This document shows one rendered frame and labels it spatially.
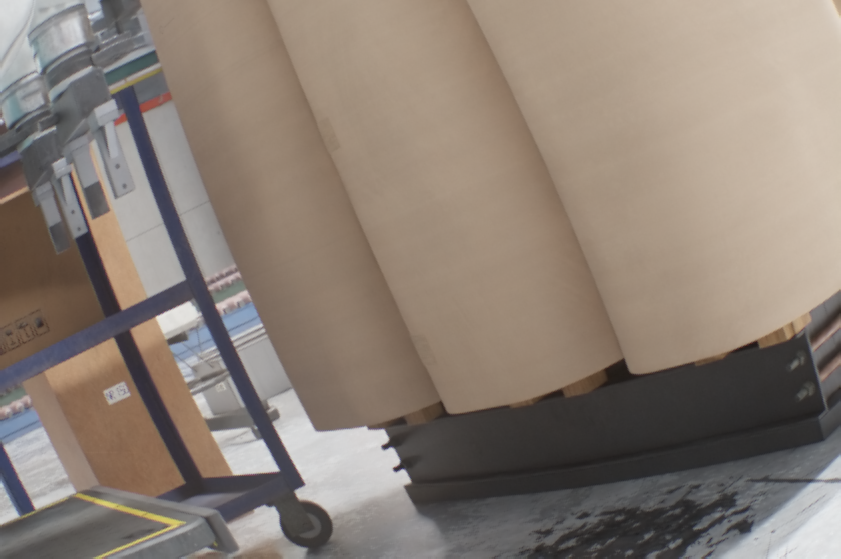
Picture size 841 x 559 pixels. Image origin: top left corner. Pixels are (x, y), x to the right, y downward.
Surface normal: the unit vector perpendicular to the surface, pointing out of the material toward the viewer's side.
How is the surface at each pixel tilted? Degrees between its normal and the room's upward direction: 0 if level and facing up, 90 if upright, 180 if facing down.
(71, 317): 90
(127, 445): 90
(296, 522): 90
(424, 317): 90
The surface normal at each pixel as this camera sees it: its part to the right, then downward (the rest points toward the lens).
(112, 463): 0.52, -0.20
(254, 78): -0.21, 0.13
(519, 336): -0.46, 0.24
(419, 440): -0.75, 0.36
